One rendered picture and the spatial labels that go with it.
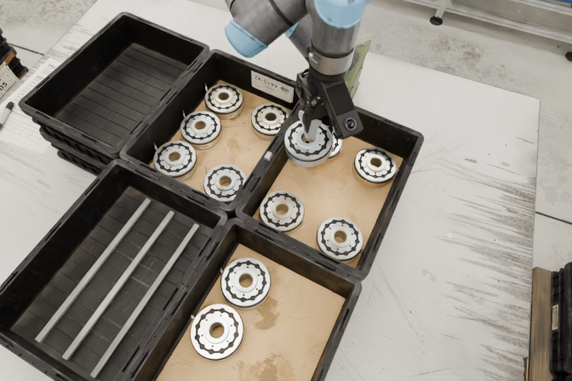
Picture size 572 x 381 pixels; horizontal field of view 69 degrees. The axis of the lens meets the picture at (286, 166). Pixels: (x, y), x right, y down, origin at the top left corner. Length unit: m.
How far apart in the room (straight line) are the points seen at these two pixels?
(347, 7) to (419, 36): 2.17
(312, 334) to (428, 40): 2.19
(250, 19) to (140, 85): 0.57
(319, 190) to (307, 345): 0.36
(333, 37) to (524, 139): 0.94
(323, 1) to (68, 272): 0.75
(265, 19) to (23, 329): 0.76
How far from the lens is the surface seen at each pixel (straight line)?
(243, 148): 1.08
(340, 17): 0.65
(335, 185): 1.03
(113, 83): 1.29
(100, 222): 1.05
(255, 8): 0.76
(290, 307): 0.92
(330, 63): 0.71
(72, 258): 1.03
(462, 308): 1.15
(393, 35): 2.75
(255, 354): 0.90
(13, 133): 1.46
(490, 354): 1.15
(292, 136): 0.89
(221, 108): 1.12
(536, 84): 2.82
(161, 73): 1.28
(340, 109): 0.75
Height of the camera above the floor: 1.72
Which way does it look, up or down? 58 degrees down
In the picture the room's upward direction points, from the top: 5 degrees clockwise
